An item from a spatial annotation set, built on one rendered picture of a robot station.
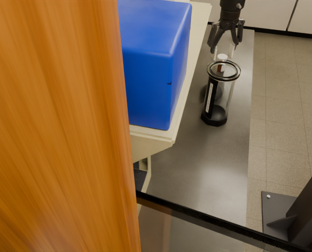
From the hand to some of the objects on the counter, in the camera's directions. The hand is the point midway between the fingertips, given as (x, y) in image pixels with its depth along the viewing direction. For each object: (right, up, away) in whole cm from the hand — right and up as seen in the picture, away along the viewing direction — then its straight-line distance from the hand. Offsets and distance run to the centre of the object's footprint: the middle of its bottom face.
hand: (222, 53), depth 126 cm
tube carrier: (-7, -28, -16) cm, 32 cm away
